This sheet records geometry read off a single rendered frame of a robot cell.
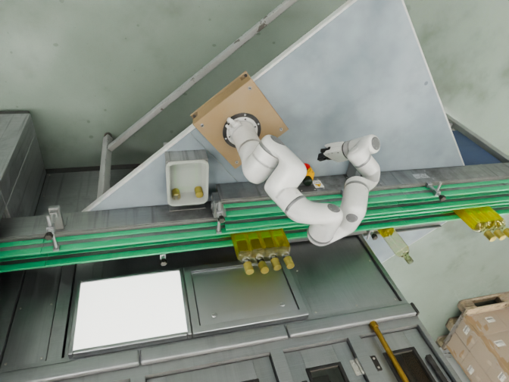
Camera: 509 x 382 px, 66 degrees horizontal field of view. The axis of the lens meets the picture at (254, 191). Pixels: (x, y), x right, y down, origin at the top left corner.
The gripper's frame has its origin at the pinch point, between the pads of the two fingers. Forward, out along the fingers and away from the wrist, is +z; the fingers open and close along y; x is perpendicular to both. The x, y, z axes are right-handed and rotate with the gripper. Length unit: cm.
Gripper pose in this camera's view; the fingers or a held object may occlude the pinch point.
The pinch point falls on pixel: (322, 156)
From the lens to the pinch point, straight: 175.8
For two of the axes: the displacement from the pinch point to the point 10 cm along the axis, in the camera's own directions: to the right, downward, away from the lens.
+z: -5.7, 1.1, 8.2
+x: -2.2, 9.3, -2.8
